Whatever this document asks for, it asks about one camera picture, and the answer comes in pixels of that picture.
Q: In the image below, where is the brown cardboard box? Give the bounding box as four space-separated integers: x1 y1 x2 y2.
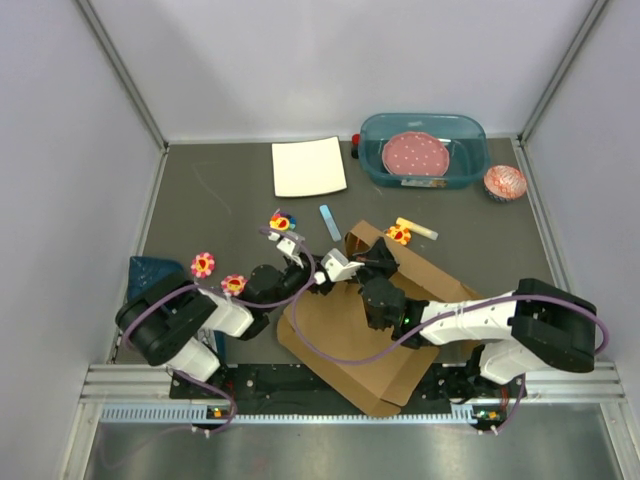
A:
276 218 484 417

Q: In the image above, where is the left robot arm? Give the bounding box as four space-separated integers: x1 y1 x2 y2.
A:
115 261 310 397

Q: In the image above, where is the blue packet under arm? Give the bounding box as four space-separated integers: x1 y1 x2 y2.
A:
199 330 226 362

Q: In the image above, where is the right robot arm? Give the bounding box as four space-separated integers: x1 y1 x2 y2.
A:
349 239 597 396

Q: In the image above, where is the pink flower plush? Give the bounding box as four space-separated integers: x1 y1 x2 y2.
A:
220 274 247 297
190 252 216 279

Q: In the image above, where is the yellow orange sunflower plush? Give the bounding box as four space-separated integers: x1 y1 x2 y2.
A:
384 224 412 246

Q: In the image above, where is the yellow highlighter marker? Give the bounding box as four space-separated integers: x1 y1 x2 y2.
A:
396 217 439 240

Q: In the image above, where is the blue highlighter marker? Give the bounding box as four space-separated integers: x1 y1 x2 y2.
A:
319 204 342 242

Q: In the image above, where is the rainbow flower plush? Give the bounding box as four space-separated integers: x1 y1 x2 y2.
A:
269 211 297 231

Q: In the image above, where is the white square plate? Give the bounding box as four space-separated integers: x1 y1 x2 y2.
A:
271 136 347 198

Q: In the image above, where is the pink dotted plate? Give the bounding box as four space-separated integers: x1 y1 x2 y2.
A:
382 131 450 177

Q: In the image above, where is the red capped small bottle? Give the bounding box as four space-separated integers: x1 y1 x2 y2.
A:
350 133 360 159

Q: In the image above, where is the dark blue cloth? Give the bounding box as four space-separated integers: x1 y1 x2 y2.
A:
126 256 185 303

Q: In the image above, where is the red patterned bowl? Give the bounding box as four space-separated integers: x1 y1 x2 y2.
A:
483 165 528 203

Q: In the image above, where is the teal plastic basin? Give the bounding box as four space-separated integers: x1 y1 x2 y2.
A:
358 113 491 189

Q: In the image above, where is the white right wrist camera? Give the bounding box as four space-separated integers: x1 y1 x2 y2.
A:
314 249 364 285

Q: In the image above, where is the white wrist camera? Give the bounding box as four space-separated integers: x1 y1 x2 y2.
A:
314 249 364 285
267 231 305 268

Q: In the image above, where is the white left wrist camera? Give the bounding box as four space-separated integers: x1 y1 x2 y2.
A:
267 231 305 268

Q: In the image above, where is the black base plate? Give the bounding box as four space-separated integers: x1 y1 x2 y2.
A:
168 363 530 404

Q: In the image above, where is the grey slotted cable duct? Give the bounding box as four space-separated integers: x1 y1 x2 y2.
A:
102 403 506 425

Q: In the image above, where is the aluminium frame post right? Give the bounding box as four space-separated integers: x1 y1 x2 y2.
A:
517 0 611 146

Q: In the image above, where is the aluminium frame post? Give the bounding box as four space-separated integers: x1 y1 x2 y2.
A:
73 0 169 152
517 0 611 146

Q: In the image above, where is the aluminium frame post left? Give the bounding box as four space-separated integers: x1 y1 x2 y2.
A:
73 0 169 152

